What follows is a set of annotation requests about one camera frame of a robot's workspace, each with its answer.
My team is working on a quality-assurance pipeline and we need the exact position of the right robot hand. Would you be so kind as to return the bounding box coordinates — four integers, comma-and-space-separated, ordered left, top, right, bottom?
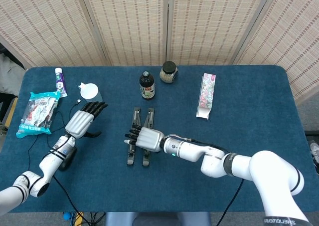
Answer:
124, 126, 165, 153

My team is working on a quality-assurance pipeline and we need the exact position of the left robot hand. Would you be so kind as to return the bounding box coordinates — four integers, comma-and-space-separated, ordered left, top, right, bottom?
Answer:
64, 101, 108, 139

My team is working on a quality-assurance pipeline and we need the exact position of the black folding stand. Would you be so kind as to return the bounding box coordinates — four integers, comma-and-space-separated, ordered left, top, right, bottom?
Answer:
126, 107, 156, 167

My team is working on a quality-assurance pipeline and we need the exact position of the light blue plastic cup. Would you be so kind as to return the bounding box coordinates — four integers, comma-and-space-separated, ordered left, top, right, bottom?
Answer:
77, 82, 103, 105

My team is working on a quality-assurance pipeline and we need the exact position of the black computer mouse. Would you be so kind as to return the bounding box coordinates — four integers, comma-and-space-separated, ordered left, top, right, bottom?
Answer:
57, 146, 78, 172

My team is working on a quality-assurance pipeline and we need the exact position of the teal snack bag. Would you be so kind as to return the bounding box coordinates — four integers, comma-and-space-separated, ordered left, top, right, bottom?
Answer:
15, 91, 61, 139

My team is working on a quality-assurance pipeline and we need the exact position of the purple white toothpaste tube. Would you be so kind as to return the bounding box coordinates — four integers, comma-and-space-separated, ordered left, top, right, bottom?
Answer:
54, 67, 68, 98

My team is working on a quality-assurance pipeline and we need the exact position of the dark tea bottle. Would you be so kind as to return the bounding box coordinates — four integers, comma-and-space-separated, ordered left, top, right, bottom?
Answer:
139, 70, 156, 101

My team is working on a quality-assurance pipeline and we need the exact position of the blue felt table cover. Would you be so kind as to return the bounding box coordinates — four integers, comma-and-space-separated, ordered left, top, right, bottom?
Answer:
0, 65, 315, 213

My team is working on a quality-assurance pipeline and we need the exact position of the glass jar black lid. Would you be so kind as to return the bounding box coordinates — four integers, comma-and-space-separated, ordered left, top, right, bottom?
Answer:
159, 61, 179, 84

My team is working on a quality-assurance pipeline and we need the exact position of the floral paper box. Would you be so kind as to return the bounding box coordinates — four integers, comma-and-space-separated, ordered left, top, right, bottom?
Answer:
195, 73, 217, 121

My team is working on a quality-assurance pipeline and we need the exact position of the blue padded seat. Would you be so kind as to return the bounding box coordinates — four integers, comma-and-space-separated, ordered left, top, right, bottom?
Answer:
106, 212, 212, 226

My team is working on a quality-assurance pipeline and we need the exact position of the grey garment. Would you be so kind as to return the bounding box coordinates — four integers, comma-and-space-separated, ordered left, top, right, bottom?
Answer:
0, 52, 27, 96

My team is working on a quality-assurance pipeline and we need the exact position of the bamboo folding screen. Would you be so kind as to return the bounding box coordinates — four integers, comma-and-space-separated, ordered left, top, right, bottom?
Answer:
0, 0, 319, 104

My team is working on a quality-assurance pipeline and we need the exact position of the grey sneaker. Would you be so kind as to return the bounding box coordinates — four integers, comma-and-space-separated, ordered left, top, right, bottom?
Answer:
308, 140, 319, 174

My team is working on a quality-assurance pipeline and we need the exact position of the black mouse usb cable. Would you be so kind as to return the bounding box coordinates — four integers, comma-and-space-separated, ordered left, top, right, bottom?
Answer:
26, 99, 82, 162

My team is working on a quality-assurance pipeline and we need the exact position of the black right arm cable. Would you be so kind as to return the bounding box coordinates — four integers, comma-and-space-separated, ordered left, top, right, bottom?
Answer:
171, 135, 245, 226

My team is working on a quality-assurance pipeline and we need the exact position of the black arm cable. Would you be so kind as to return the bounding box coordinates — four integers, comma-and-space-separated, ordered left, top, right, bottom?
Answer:
48, 136, 90, 226
171, 135, 245, 226

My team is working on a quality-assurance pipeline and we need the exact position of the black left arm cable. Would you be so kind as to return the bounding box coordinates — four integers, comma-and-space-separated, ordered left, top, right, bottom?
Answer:
48, 136, 90, 226

